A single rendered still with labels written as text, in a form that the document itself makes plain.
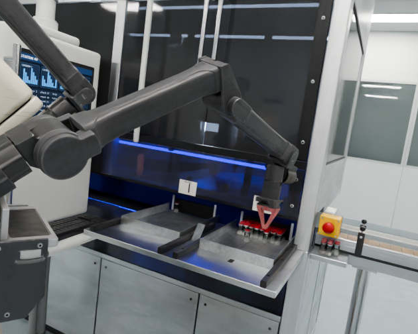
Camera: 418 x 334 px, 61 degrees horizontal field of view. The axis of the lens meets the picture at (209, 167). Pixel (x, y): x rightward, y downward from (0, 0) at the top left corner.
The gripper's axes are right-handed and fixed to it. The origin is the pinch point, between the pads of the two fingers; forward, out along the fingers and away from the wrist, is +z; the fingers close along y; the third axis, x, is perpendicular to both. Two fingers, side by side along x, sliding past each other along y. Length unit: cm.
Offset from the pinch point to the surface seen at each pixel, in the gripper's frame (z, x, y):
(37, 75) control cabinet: -37, 88, -22
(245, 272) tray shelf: 13.5, 0.9, -9.1
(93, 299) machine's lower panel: 62, 88, 29
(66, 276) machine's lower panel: 56, 107, 28
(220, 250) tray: 11.0, 12.8, -1.8
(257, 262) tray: 11.4, 0.0, -1.5
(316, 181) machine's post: -17.0, -9.8, 21.5
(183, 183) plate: -6.1, 44.4, 21.8
